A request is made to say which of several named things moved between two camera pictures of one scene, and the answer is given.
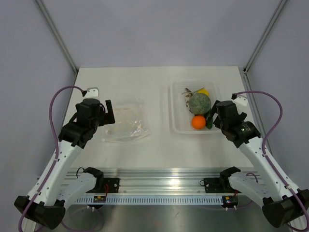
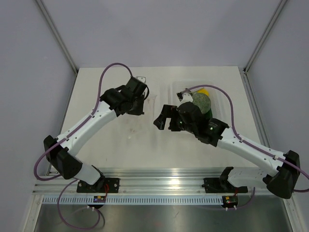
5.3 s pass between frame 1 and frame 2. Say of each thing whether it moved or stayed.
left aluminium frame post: stayed
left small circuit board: stayed
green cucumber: stayed
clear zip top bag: moved
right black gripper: moved
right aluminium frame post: stayed
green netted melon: stayed
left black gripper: moved
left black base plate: stayed
